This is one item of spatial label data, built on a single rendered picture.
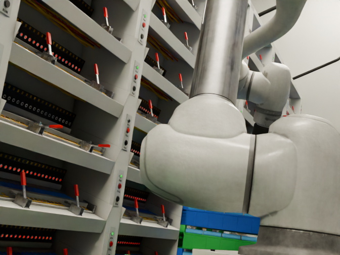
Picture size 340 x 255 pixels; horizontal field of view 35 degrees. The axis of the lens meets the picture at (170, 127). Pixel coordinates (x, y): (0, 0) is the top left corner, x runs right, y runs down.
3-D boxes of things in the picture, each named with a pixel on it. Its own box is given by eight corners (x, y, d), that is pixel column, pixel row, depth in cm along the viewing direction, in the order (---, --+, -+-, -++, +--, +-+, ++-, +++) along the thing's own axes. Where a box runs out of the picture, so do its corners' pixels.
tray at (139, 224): (176, 240, 241) (189, 210, 242) (114, 234, 186) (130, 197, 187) (139, 220, 250) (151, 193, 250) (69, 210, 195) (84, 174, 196)
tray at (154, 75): (193, 113, 252) (205, 85, 252) (138, 72, 197) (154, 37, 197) (156, 98, 260) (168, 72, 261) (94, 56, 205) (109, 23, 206)
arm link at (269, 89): (285, 109, 190) (248, 100, 192) (296, 65, 186) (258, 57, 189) (283, 114, 179) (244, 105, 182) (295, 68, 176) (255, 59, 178)
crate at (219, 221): (277, 237, 196) (279, 215, 197) (266, 235, 178) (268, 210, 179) (197, 226, 207) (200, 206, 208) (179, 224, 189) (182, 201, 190)
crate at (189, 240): (274, 260, 195) (277, 237, 196) (263, 260, 176) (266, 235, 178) (195, 248, 206) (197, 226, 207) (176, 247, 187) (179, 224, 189)
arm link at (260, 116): (286, 114, 182) (281, 131, 183) (278, 108, 191) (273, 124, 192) (259, 109, 181) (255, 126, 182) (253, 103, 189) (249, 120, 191)
